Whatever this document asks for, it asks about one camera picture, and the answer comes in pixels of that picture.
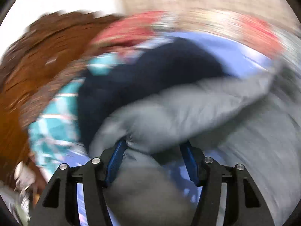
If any grey puffer jacket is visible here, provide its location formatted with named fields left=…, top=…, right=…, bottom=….
left=90, top=67, right=300, bottom=225

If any teal white wavy pillow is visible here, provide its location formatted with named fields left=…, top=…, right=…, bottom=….
left=28, top=53, right=119, bottom=173

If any brown floral cloth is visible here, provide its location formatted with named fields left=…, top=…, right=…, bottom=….
left=20, top=59, right=87, bottom=129

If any navy knit garment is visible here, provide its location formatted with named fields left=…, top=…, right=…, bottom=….
left=77, top=38, right=229, bottom=150

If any blue patterned bedsheet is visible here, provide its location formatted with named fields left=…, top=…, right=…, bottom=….
left=83, top=32, right=271, bottom=225

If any carved wooden headboard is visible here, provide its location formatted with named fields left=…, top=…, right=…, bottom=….
left=1, top=12, right=121, bottom=189

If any red patchwork quilt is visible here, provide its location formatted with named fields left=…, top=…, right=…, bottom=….
left=89, top=9, right=283, bottom=58

